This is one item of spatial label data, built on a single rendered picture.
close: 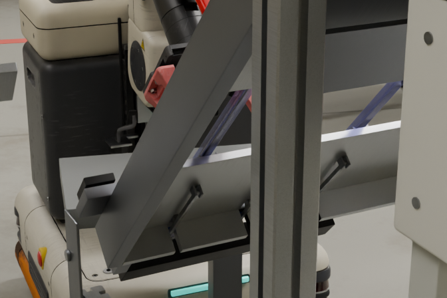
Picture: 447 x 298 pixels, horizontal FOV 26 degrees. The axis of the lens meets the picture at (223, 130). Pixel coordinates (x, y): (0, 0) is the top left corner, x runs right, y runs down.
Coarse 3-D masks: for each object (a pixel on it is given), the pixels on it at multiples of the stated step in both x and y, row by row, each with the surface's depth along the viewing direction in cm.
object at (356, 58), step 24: (336, 0) 90; (360, 0) 91; (384, 0) 93; (408, 0) 95; (336, 24) 94; (360, 24) 96; (384, 24) 89; (336, 48) 90; (360, 48) 92; (384, 48) 94; (336, 72) 95; (360, 72) 97; (384, 72) 99
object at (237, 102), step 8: (232, 96) 107; (240, 96) 105; (248, 96) 106; (232, 104) 107; (240, 104) 107; (224, 112) 109; (232, 112) 108; (224, 120) 110; (232, 120) 110; (216, 128) 112; (224, 128) 112; (208, 136) 114; (216, 136) 113; (208, 144) 115; (216, 144) 115; (200, 152) 117; (208, 152) 117
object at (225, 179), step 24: (336, 144) 126; (360, 144) 129; (384, 144) 132; (192, 168) 116; (216, 168) 119; (240, 168) 122; (360, 168) 138; (384, 168) 142; (168, 192) 121; (192, 192) 122; (216, 192) 127; (240, 192) 130; (168, 216) 129; (192, 216) 133
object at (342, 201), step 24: (336, 192) 143; (360, 192) 144; (384, 192) 146; (216, 216) 135; (240, 216) 136; (336, 216) 142; (144, 240) 130; (168, 240) 131; (192, 240) 132; (216, 240) 133
